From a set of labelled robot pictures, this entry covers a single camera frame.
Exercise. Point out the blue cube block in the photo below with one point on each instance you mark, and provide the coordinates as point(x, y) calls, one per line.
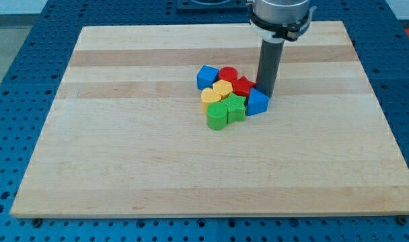
point(206, 76)

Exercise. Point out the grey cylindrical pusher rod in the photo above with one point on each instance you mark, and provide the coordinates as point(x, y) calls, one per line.
point(268, 64)

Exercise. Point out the yellow heart block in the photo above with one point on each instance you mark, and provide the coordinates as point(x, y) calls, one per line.
point(208, 96)

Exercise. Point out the yellow hexagon block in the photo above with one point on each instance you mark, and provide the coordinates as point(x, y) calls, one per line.
point(223, 88)

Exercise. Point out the green star block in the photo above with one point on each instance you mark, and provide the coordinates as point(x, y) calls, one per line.
point(236, 108)

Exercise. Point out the red star block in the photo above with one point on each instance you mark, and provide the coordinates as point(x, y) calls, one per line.
point(242, 86)

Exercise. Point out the light wooden board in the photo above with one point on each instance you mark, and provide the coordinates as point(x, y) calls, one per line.
point(126, 137)

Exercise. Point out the red cylinder block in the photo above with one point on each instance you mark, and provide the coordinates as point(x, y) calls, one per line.
point(228, 74)

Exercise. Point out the green cylinder block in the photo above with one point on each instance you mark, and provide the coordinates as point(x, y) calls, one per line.
point(217, 114)

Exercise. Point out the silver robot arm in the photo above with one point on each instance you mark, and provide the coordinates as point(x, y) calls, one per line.
point(278, 20)

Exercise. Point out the blue triangle block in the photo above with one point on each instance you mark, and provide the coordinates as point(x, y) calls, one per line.
point(257, 102)

